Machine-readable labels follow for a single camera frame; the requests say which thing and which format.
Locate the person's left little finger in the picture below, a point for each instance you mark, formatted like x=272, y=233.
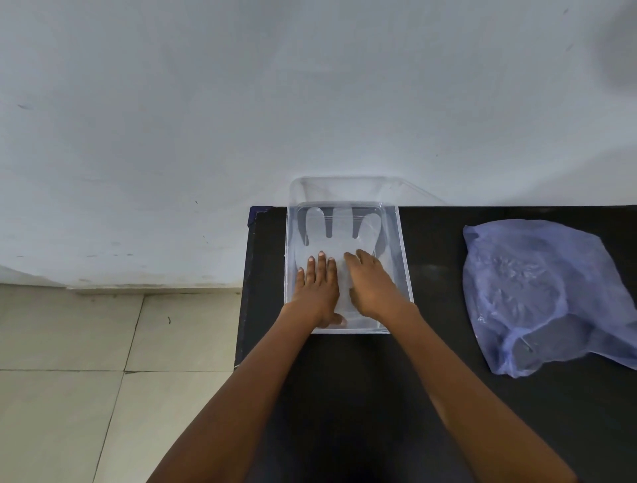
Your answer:
x=301, y=278

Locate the person's left hand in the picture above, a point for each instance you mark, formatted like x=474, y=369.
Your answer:
x=317, y=296

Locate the blue plastic bag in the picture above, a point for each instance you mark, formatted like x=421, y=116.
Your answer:
x=537, y=293

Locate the person's left middle finger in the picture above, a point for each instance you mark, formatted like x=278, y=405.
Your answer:
x=322, y=266

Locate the person's right fingers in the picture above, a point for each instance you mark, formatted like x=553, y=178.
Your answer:
x=362, y=263

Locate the clear plastic glove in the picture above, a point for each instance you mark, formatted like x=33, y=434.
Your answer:
x=343, y=234

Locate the person's right hand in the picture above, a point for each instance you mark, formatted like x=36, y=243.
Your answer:
x=374, y=293

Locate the clear plastic storage box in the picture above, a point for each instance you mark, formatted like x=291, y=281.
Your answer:
x=398, y=249

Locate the person's right forearm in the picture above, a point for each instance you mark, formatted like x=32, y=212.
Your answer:
x=468, y=403

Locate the person's left forearm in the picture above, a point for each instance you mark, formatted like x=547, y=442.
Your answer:
x=234, y=408

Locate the person's left thumb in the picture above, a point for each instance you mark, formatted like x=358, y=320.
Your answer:
x=339, y=320

